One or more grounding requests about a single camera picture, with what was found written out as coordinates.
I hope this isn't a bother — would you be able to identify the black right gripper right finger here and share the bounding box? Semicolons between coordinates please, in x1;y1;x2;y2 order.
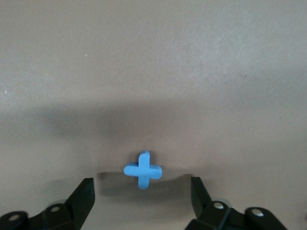
186;176;287;230

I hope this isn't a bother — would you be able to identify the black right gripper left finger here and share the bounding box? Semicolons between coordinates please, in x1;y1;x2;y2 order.
0;177;95;230

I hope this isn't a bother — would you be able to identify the blue foam letter x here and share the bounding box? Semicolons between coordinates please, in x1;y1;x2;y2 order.
123;150;163;190

